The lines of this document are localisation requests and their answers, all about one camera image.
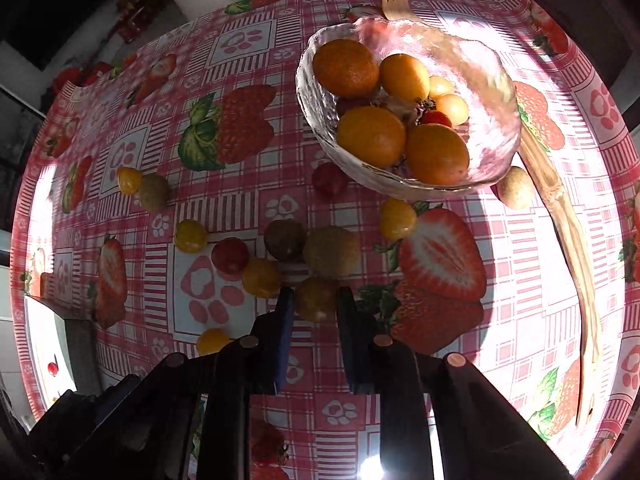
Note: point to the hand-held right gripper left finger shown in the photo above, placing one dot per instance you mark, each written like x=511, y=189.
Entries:
x=281, y=340

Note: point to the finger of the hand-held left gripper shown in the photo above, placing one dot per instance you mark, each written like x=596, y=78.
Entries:
x=107, y=405

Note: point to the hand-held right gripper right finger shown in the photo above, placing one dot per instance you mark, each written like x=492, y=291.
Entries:
x=352, y=345

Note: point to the yellow cherry tomato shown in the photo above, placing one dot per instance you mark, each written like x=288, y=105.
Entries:
x=261, y=277
x=397, y=218
x=315, y=300
x=452, y=109
x=440, y=86
x=190, y=236
x=212, y=341
x=129, y=180

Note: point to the clear glass bowl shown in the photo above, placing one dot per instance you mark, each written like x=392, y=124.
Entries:
x=482, y=85

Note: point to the white cherry print box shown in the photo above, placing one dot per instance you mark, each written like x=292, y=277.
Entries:
x=45, y=350

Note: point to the large green-brown round fruit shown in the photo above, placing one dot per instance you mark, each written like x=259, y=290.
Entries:
x=331, y=252

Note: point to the red cherry tomato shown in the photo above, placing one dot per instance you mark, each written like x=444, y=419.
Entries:
x=329, y=179
x=435, y=118
x=230, y=256

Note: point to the dark brown round fruit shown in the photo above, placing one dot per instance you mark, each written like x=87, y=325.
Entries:
x=284, y=240

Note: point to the small green-brown round fruit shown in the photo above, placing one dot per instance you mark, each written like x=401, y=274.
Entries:
x=152, y=191

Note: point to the pale brown round fruit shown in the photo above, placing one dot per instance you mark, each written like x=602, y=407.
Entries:
x=515, y=187

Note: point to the strawberry print tablecloth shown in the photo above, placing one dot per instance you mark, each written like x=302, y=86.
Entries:
x=250, y=110

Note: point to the dark orange mandarin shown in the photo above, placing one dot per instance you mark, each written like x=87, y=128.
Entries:
x=345, y=67

